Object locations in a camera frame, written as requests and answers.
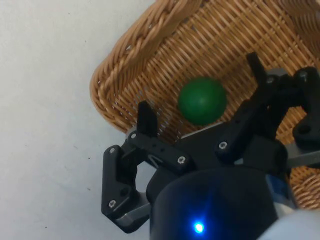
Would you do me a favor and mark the wicker basket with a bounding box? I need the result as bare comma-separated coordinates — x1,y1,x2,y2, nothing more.
89,0,320,211

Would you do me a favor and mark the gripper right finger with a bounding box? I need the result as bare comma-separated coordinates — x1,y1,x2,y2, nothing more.
216,52,320,169

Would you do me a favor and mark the green ball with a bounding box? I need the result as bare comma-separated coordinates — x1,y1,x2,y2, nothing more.
177,76,228,126

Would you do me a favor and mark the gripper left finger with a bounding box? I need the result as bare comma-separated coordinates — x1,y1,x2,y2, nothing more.
101,101,194,234

